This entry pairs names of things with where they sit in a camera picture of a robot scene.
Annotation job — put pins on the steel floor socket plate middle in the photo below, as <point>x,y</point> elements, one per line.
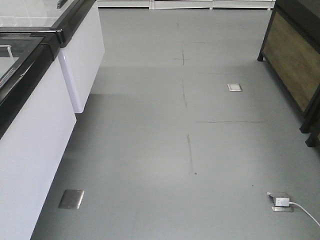
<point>234,87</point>

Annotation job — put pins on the steel floor socket plate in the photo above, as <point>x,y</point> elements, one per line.
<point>71,199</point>
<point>234,87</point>

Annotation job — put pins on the far white chest freezer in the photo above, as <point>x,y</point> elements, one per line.
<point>77,28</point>

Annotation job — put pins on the white chest freezer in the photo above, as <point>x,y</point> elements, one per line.
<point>77,28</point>
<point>36,122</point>

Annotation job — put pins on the white shelf base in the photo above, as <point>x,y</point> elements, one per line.
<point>188,4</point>

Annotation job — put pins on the steel floor socket plate left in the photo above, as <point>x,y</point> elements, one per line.
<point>71,199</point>

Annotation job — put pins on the near white chest freezer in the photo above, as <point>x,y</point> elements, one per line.
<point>36,122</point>

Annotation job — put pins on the open floor socket with plug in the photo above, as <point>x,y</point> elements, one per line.
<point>280,202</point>

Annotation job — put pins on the wooden black-framed display stand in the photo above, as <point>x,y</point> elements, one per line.
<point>291,47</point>

